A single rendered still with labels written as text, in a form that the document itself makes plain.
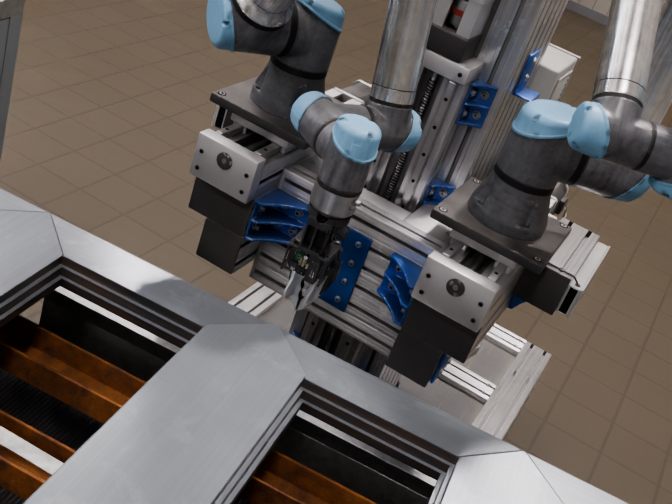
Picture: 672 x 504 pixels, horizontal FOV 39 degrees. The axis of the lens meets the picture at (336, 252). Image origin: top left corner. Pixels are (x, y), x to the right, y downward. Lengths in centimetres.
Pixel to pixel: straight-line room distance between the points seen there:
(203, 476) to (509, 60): 101
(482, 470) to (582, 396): 199
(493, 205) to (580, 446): 159
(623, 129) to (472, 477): 55
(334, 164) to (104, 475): 57
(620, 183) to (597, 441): 164
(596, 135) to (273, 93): 69
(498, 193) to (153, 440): 78
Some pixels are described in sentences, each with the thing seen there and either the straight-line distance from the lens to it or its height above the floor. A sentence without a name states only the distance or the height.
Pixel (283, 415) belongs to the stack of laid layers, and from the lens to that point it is 142.
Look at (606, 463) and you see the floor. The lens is 319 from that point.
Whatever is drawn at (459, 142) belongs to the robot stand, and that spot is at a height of 108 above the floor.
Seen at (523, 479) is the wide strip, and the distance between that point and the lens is 149.
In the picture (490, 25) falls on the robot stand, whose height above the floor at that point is 132.
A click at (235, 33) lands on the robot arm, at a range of 173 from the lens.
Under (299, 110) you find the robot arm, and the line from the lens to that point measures 154.
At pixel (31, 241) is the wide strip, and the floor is 86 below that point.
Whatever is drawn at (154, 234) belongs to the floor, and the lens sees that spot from 335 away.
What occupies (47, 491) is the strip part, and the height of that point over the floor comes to 86.
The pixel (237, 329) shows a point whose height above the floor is 86.
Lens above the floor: 175
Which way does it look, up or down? 29 degrees down
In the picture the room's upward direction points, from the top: 20 degrees clockwise
